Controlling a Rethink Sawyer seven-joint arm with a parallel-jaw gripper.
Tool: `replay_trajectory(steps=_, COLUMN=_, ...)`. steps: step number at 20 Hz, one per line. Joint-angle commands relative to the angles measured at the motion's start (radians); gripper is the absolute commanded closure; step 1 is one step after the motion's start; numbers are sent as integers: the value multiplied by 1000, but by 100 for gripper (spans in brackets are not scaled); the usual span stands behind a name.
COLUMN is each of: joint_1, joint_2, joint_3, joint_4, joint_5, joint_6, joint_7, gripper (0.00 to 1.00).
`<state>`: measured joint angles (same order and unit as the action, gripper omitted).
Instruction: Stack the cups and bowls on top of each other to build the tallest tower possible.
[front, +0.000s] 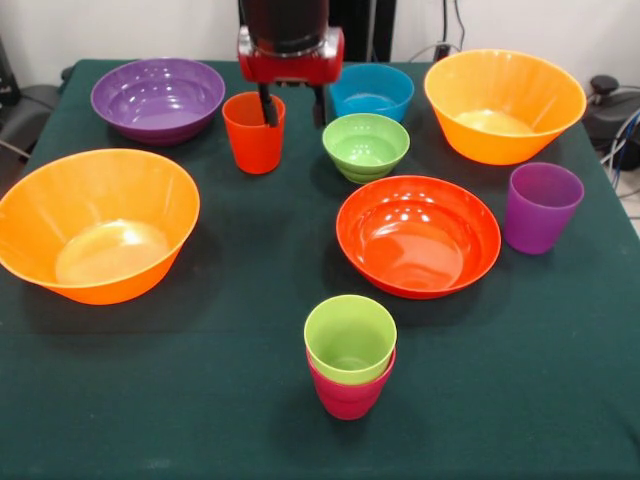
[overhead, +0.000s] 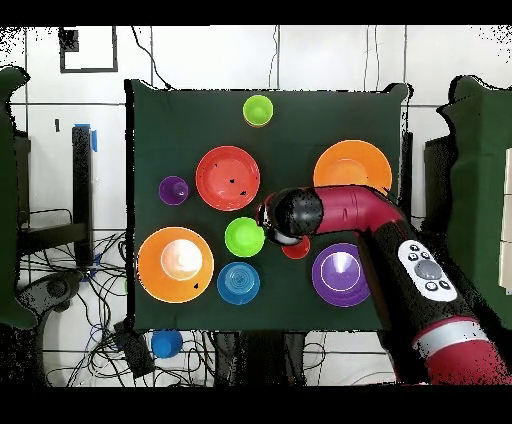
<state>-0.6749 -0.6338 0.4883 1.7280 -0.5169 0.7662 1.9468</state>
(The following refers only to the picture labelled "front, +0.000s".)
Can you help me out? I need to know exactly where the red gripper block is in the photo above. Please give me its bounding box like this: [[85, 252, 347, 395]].
[[237, 29, 346, 130]]

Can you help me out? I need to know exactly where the green plastic bowl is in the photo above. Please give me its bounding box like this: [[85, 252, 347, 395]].
[[321, 112, 412, 184]]

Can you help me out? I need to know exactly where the green plastic cup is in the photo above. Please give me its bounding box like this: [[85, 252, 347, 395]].
[[303, 294, 398, 386]]

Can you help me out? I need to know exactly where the pink plastic cup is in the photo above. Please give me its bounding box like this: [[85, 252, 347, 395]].
[[306, 347, 397, 421]]

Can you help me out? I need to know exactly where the red plastic cup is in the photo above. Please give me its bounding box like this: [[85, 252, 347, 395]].
[[221, 91, 287, 176]]

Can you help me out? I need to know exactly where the blue plastic bowl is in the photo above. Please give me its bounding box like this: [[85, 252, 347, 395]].
[[328, 63, 416, 124]]

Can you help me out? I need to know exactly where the purple plastic bowl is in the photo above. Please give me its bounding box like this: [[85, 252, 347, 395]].
[[89, 57, 227, 147]]

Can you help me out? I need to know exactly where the red plastic bowl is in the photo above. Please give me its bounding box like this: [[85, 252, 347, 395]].
[[335, 174, 503, 301]]

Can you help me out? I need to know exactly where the large orange plastic bowl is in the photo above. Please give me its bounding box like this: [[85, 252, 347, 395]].
[[0, 148, 202, 306], [423, 48, 588, 167]]

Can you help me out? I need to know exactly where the purple plastic cup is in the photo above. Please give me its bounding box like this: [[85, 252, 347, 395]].
[[502, 161, 586, 256]]

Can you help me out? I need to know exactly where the dark green table cloth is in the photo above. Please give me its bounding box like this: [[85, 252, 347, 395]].
[[0, 58, 640, 480]]

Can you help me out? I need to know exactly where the black plug with cable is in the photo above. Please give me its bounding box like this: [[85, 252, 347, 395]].
[[436, 0, 450, 58]]

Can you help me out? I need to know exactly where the tangle of cables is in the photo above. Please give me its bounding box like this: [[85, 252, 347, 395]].
[[597, 84, 640, 201]]

